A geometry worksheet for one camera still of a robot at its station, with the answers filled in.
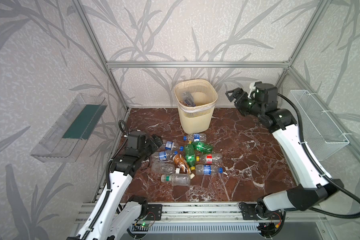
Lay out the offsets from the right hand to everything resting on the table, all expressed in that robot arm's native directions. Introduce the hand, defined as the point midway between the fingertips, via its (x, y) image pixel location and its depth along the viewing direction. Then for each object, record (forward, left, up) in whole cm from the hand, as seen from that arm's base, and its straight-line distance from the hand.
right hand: (229, 93), depth 69 cm
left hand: (-13, +34, -18) cm, 40 cm away
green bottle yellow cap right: (-7, +11, -37) cm, 40 cm away
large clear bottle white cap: (-22, +33, -36) cm, 53 cm away
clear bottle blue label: (-7, +31, -37) cm, 49 cm away
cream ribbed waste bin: (+25, +15, -27) cm, 40 cm away
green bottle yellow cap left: (-13, +19, -37) cm, 43 cm away
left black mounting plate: (-42, +36, -40) cm, 69 cm away
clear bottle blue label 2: (-14, +35, -37) cm, 52 cm away
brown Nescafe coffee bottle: (-17, +24, -36) cm, 47 cm away
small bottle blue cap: (0, +15, -38) cm, 41 cm away
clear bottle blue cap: (+18, +19, -20) cm, 33 cm away
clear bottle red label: (-16, +3, -36) cm, 40 cm away
